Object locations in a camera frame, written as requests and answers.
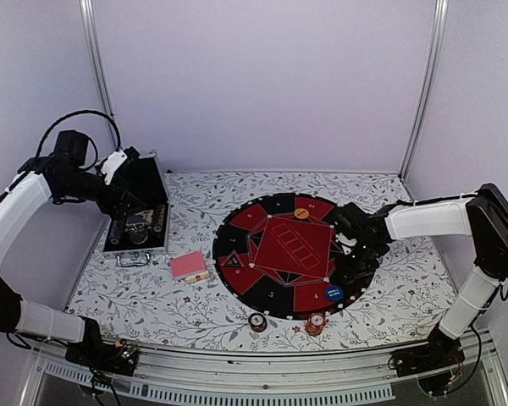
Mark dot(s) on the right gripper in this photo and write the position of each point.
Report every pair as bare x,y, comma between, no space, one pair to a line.
345,271

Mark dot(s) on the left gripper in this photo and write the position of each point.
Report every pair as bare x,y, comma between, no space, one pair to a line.
118,212

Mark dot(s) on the blue small blind button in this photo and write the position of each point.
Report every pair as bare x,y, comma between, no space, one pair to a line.
334,293

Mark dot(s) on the orange poker chip stack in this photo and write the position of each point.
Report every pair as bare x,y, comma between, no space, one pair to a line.
315,324

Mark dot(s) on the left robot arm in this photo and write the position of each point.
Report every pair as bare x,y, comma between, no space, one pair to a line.
63,177

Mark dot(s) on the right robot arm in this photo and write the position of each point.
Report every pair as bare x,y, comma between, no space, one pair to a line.
471,233

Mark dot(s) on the aluminium poker case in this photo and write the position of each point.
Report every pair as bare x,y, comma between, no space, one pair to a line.
139,232

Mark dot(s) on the round red black poker mat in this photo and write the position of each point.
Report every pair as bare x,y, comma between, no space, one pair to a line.
278,265

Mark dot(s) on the red playing card deck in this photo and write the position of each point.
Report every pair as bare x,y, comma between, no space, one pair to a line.
188,265

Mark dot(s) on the floral table cloth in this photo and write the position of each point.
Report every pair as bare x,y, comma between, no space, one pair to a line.
144,303

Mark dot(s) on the dark poker chip stack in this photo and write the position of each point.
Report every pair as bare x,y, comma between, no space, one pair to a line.
257,322

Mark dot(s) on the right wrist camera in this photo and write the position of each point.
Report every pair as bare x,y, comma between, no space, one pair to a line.
351,221

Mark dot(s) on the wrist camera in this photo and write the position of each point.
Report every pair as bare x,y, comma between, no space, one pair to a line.
351,221
116,160

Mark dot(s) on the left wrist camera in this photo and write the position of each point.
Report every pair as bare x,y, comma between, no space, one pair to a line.
116,160

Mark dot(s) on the front aluminium rail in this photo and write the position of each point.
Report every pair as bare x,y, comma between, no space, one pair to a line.
181,376

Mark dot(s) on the left aluminium frame post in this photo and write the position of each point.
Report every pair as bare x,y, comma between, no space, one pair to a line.
89,26

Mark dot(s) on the aluminium frame post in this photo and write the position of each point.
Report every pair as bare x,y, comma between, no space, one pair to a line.
89,26
434,49

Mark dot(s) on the right aluminium frame post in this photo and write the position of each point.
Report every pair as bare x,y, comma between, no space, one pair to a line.
434,49

